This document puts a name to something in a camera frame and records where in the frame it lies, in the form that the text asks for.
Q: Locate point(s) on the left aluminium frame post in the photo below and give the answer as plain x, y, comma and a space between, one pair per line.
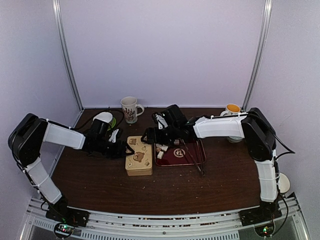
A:
66, 57

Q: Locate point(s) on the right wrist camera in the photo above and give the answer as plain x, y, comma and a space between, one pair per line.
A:
159, 120

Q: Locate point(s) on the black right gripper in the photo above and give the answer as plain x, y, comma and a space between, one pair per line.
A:
157, 139

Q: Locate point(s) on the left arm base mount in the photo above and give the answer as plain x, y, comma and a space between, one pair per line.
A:
73, 217

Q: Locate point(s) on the white mug yellow inside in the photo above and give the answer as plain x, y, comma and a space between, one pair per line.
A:
231, 109

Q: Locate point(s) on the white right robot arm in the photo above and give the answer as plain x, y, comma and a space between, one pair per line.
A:
251, 126

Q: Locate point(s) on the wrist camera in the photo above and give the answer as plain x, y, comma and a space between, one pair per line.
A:
159, 120
116, 133

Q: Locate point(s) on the bear print tin lid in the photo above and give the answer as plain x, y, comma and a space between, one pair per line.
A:
142, 158

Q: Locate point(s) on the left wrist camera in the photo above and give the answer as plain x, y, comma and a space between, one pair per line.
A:
116, 133

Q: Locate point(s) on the metal tongs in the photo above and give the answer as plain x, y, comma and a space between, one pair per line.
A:
199, 165

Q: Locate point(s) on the white bowl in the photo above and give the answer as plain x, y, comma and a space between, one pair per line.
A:
104, 117

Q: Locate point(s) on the red lacquer tray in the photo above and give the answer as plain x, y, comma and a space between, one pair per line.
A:
176, 155

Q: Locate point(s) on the floral mug beige inside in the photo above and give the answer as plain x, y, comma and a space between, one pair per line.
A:
131, 109

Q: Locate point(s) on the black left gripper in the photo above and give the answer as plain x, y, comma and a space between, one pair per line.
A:
119, 153

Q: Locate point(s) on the beige tin box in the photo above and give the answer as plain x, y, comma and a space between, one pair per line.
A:
142, 171

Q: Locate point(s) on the green saucer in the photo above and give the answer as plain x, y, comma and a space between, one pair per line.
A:
112, 123

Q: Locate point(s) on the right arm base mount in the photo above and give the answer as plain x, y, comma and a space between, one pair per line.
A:
257, 215

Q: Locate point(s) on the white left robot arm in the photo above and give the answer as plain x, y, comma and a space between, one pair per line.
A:
26, 140

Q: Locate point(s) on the white cup near arm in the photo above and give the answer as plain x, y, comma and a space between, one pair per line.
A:
284, 183

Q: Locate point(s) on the pale blue bowl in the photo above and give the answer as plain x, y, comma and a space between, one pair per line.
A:
234, 139

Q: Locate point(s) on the right aluminium frame post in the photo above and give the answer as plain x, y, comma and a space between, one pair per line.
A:
264, 30

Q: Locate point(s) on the aluminium frame post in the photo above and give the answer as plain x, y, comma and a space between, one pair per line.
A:
264, 30
66, 57

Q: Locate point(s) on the metal front rail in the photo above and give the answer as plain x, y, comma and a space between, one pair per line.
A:
225, 225

